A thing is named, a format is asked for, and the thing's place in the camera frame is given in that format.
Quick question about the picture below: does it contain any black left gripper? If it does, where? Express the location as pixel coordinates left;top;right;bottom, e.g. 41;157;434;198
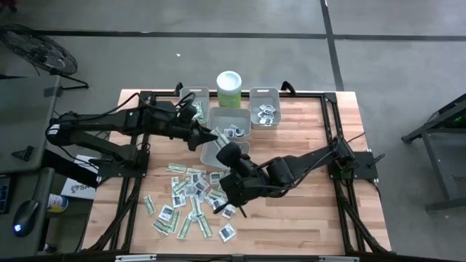
158;103;218;147

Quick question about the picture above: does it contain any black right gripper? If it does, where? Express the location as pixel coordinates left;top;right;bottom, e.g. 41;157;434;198
212;159;272;219

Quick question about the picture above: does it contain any wide grey plastic bin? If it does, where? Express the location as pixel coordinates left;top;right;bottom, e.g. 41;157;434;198
206;106;252;141
200;140;251;174

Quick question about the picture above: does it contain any grey plastic bin with slots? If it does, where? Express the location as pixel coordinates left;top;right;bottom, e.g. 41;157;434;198
249;87;282;130
178;86;211;128

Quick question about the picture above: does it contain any green wipes canister white lid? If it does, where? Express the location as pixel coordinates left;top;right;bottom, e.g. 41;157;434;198
216;70;243;109

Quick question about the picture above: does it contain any white printed cardboard box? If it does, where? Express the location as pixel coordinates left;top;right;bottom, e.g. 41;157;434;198
60;154;101;200

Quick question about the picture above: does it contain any black diagonal bar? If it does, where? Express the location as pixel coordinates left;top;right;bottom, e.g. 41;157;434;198
42;148;99;189

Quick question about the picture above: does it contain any white and yellow can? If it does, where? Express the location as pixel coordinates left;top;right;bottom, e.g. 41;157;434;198
47;194;69;213

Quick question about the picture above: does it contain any black wedge-shaped object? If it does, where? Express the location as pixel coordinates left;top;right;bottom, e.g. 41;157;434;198
11;145;34;162

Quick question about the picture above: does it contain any grey side table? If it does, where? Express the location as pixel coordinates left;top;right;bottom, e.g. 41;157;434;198
0;74;62;172

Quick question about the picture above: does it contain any black floor fan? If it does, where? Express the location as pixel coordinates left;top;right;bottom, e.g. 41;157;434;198
0;23;90;90

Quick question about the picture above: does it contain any grey desk top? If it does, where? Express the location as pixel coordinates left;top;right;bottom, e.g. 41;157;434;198
0;170;55;258

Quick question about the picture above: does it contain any black computer mouse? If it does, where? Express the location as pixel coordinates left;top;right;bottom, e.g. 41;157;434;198
12;199;40;238

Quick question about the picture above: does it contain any black keypad device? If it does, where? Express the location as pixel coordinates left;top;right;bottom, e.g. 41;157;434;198
0;175;12;215

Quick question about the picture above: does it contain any dark grey metal cart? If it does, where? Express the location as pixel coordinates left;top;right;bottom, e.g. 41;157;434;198
401;92;466;212

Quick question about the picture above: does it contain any silver mounting bracket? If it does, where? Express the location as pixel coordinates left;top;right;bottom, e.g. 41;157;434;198
114;254;157;262
318;255;360;262

